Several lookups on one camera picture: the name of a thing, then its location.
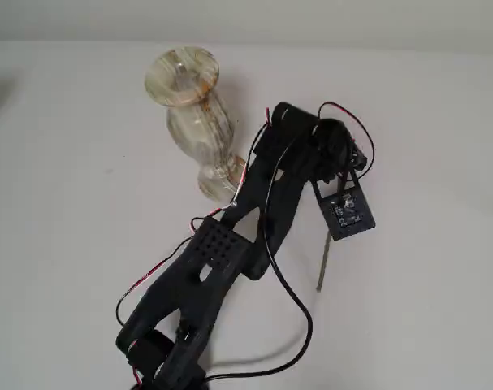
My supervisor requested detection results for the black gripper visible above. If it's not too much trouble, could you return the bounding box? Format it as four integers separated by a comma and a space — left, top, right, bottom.
310, 117, 371, 184

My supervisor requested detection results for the red artificial rose grey stem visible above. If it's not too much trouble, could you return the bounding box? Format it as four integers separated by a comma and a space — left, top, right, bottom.
315, 230, 333, 292

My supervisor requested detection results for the beige marble onyx vase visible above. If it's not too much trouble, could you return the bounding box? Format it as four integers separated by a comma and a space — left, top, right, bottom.
142, 46, 248, 202

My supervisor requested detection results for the red and black wire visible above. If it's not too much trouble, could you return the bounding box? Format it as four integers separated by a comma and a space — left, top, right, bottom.
317, 101, 376, 174

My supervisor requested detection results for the black camera board mount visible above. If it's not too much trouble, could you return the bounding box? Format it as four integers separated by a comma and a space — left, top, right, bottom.
312, 177, 377, 241

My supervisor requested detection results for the thin black cable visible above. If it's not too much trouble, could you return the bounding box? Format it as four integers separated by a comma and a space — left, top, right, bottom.
205, 136, 314, 385

